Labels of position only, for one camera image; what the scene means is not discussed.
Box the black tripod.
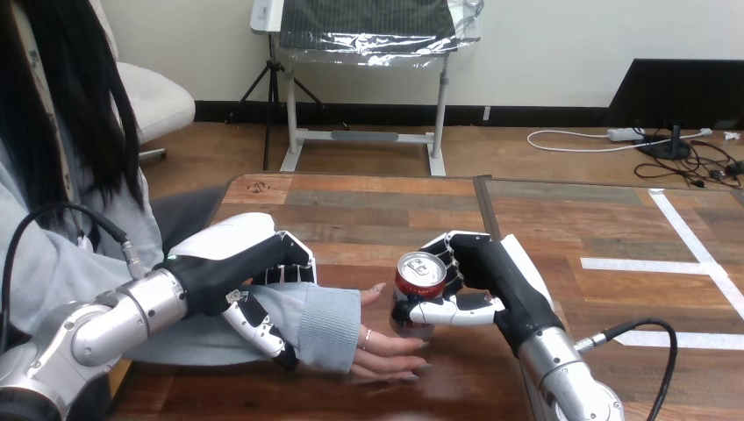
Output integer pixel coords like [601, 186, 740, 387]
[239, 33, 325, 172]

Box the foil sheet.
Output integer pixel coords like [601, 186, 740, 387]
[273, 0, 484, 68]

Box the dark screen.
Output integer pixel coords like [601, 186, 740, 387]
[605, 58, 744, 161]

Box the person's hand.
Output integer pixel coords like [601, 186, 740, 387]
[347, 282, 434, 385]

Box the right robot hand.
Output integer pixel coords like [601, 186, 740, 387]
[390, 230, 566, 357]

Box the person's forearm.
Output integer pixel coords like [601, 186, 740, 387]
[125, 282, 362, 375]

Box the white cushioned chair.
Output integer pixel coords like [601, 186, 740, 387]
[87, 0, 197, 164]

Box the black cable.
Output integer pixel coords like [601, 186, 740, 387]
[0, 201, 147, 350]
[574, 317, 679, 421]

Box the red and white drink can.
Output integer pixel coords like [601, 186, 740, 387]
[388, 251, 448, 341]

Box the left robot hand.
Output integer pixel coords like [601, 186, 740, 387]
[155, 211, 318, 373]

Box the person's body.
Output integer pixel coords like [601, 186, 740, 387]
[0, 0, 228, 350]

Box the white desk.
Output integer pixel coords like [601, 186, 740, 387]
[249, 0, 452, 178]

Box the tangle of cables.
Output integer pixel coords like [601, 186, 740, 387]
[526, 126, 744, 190]

